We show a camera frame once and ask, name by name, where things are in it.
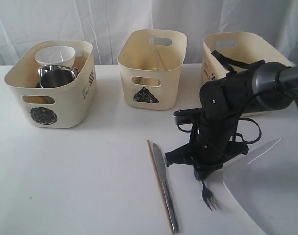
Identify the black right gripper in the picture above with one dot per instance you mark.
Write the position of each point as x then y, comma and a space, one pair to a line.
207, 151

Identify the stainless steel fork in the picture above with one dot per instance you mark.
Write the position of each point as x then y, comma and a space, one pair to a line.
209, 198

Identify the wooden chopstick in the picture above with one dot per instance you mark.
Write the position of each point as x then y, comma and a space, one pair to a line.
164, 206
160, 66

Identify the stainless steel table knife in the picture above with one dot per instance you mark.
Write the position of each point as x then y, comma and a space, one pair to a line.
162, 175

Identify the steel mug with wire handle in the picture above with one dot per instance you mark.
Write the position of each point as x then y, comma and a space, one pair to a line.
53, 76

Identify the white ceramic bowl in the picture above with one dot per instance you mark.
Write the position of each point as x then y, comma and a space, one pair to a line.
56, 55

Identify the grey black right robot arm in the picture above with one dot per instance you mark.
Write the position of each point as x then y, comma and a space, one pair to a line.
288, 82

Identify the white rectangular plate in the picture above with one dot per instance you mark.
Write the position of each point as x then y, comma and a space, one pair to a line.
265, 185

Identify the cream bin with triangle mark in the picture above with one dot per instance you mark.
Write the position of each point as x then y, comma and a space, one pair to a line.
138, 55

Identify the cream bin with square mark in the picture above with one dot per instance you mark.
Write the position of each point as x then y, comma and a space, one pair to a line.
212, 49

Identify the cream bin with circle mark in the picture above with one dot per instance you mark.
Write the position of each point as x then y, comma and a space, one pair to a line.
61, 107

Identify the white curtain backdrop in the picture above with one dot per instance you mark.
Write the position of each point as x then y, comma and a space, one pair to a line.
107, 24

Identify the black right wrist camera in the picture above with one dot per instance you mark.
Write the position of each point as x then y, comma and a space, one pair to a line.
187, 116

